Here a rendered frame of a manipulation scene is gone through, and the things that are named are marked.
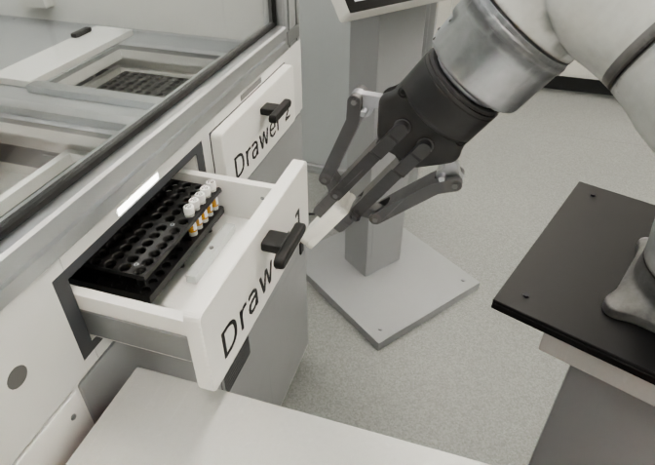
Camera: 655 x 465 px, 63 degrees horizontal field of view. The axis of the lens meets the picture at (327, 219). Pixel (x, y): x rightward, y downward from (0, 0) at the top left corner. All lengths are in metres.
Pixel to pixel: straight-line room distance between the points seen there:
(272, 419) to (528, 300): 0.36
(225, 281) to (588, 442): 0.61
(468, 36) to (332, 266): 1.52
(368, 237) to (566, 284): 1.01
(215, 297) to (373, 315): 1.23
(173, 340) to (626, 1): 0.46
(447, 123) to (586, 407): 0.55
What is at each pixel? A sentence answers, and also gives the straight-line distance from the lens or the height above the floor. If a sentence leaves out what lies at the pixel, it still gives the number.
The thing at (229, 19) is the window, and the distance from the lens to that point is 0.84.
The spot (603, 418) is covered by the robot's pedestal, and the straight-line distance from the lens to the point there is 0.87.
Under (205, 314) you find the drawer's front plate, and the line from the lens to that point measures 0.50.
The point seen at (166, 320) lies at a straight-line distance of 0.55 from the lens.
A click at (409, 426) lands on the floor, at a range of 1.52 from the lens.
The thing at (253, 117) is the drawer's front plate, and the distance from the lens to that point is 0.86.
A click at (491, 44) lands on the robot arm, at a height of 1.16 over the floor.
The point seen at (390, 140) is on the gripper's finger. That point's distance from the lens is 0.46.
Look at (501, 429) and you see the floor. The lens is 1.57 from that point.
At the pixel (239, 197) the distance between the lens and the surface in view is 0.73.
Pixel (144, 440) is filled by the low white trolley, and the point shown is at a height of 0.76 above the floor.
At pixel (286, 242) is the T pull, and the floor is 0.91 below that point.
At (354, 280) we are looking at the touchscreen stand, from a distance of 1.81.
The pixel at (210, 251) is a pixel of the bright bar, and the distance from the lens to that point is 0.68.
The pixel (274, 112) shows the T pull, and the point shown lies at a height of 0.91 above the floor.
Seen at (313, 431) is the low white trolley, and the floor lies 0.76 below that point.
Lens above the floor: 1.27
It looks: 36 degrees down
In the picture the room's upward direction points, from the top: straight up
